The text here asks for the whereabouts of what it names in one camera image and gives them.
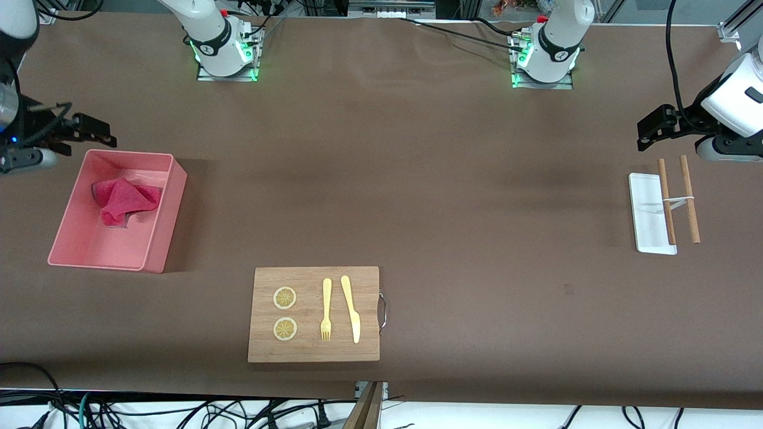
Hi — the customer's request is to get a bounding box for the red cloth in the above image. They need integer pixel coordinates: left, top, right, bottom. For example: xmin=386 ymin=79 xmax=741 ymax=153
xmin=91 ymin=177 xmax=163 ymax=227

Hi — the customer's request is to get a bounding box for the wooden rack rod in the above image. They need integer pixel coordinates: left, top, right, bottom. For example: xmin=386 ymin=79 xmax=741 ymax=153
xmin=680 ymin=155 xmax=701 ymax=244
xmin=657 ymin=158 xmax=677 ymax=245

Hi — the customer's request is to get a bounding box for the white rack tray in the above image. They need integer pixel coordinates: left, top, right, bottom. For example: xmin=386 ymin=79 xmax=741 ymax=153
xmin=629 ymin=173 xmax=678 ymax=256

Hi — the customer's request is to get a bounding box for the pink plastic bin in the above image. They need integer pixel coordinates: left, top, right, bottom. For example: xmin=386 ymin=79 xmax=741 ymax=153
xmin=48 ymin=149 xmax=188 ymax=274

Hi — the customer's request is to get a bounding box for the yellow plastic fork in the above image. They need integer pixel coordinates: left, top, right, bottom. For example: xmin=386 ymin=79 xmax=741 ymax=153
xmin=320 ymin=278 xmax=333 ymax=343

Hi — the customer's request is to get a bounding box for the silver device box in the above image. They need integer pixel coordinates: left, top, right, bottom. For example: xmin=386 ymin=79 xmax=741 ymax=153
xmin=349 ymin=0 xmax=436 ymax=18

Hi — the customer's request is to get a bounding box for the yellow plastic knife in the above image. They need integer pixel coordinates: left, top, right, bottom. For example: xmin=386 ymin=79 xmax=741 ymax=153
xmin=340 ymin=275 xmax=361 ymax=344

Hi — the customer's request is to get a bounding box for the wooden beam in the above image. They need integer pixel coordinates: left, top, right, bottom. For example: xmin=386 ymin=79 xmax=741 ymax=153
xmin=343 ymin=381 xmax=385 ymax=429

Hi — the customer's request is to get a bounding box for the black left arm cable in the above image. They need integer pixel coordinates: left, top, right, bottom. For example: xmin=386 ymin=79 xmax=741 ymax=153
xmin=666 ymin=0 xmax=695 ymax=123

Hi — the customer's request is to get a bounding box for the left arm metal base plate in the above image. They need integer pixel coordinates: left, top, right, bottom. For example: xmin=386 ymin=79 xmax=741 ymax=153
xmin=511 ymin=33 xmax=574 ymax=90

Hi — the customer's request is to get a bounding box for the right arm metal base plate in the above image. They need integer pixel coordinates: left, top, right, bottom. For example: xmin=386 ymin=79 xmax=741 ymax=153
xmin=197 ymin=24 xmax=263 ymax=82

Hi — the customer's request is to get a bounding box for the short black table cable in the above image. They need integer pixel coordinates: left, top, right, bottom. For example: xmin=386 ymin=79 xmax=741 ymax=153
xmin=474 ymin=17 xmax=518 ymax=38

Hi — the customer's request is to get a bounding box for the long black table cable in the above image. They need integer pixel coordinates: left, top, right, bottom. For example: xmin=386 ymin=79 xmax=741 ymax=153
xmin=396 ymin=17 xmax=528 ymax=55

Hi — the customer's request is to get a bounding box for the thick black looped cable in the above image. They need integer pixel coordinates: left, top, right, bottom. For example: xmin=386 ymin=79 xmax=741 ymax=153
xmin=0 ymin=361 xmax=66 ymax=429

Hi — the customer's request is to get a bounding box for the small metal table bracket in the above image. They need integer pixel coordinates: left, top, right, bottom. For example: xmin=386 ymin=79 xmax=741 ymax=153
xmin=355 ymin=381 xmax=389 ymax=401

